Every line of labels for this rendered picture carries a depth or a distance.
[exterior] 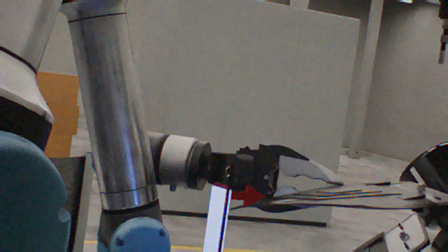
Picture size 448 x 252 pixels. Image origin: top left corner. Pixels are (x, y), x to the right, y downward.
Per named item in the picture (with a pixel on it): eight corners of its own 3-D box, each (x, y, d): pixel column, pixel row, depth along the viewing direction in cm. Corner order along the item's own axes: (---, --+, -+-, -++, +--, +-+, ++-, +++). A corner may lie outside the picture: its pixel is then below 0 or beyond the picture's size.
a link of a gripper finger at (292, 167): (347, 164, 101) (283, 157, 104) (345, 162, 96) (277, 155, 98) (346, 185, 101) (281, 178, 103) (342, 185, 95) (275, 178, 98)
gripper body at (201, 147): (287, 154, 105) (209, 141, 108) (277, 150, 97) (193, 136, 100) (278, 205, 105) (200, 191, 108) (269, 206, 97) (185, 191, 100)
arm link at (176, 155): (164, 132, 101) (155, 189, 100) (195, 137, 100) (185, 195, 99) (180, 136, 108) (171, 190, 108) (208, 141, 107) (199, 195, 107)
